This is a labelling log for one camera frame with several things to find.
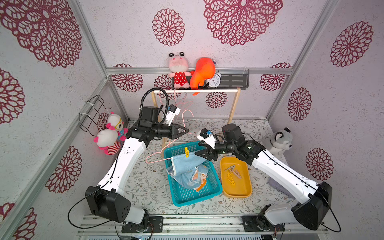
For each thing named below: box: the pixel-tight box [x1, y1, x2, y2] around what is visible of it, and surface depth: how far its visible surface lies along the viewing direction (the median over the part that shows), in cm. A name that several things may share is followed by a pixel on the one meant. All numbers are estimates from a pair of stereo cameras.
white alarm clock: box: [208, 70, 222, 88], surface depth 92 cm
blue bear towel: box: [166, 154, 207, 183], surface depth 74 cm
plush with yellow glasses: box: [106, 111, 129, 141], surface depth 96 cm
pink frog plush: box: [168, 51, 192, 89], surface depth 87 cm
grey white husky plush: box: [269, 127, 293, 164], surface depth 87 cm
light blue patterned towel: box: [174, 165, 209, 190], surface depth 85 cm
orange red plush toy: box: [190, 57, 216, 96], surface depth 87 cm
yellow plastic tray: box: [220, 156, 252, 198], surface depth 90 cm
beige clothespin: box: [230, 169, 242, 179], surface depth 91 cm
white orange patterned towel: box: [193, 173, 208, 192], surface depth 88 cm
